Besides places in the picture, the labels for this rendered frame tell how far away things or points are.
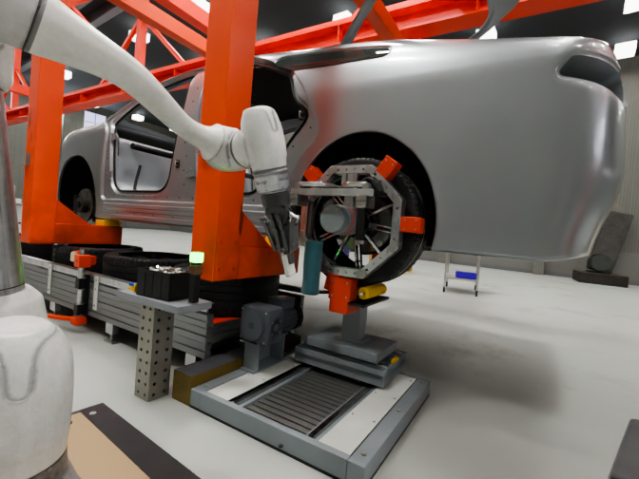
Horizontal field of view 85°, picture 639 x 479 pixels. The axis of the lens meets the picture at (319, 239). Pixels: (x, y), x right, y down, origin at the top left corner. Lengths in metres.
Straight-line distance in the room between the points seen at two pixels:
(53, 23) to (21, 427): 0.60
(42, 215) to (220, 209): 1.93
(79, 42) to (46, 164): 2.64
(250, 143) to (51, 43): 0.40
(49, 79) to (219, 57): 1.88
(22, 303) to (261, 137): 0.58
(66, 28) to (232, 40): 1.15
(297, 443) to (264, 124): 1.04
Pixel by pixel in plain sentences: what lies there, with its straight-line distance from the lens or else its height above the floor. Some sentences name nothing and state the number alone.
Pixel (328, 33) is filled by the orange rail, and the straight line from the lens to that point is 4.97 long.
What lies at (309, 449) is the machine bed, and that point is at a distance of 1.37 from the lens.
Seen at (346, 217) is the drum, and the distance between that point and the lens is 1.58.
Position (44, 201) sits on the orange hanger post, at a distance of 3.35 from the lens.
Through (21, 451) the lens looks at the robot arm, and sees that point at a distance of 0.73.
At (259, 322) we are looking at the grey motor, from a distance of 1.69.
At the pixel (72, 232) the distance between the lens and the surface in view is 3.43.
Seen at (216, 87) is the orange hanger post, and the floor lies 1.40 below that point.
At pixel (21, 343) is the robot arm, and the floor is 0.59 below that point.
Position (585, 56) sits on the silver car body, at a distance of 1.82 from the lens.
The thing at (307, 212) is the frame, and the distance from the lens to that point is 1.83.
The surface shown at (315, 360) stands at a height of 0.12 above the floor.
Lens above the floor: 0.79
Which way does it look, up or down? 1 degrees down
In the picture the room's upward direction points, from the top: 5 degrees clockwise
